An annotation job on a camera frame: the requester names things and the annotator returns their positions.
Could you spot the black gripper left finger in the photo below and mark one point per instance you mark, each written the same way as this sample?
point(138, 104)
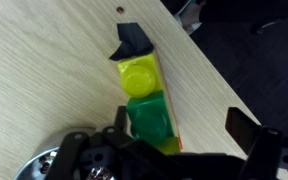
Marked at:
point(116, 134)

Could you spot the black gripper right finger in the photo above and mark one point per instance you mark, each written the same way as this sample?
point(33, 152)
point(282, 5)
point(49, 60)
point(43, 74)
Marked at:
point(261, 144)

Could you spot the small yellow building block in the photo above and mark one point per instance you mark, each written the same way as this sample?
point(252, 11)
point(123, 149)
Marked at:
point(140, 76)

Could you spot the green building block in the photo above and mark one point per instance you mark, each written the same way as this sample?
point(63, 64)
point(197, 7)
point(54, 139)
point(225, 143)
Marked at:
point(149, 118)

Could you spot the yellow block on stack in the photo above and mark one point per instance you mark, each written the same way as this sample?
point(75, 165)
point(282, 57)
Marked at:
point(169, 146)

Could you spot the red orange building block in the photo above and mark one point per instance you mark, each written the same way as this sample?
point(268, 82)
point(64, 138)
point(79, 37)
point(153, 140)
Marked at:
point(168, 100)

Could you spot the black tape piece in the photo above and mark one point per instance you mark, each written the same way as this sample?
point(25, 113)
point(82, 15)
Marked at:
point(134, 42)

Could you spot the steel pot with handles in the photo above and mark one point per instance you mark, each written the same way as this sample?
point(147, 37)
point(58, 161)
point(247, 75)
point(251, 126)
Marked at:
point(37, 167)

